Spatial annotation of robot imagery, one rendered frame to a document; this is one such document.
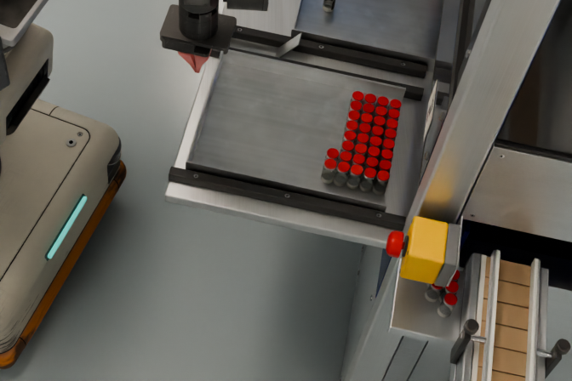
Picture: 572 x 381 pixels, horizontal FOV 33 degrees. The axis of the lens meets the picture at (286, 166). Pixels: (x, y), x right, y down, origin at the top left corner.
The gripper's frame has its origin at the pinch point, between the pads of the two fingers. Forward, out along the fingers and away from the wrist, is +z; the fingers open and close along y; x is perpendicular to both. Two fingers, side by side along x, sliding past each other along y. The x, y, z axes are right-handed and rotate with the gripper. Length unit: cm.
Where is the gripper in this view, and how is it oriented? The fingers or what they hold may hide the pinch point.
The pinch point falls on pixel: (197, 66)
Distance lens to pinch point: 152.2
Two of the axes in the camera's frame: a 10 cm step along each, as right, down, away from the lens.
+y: 9.8, 2.1, -0.5
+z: -0.8, 5.6, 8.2
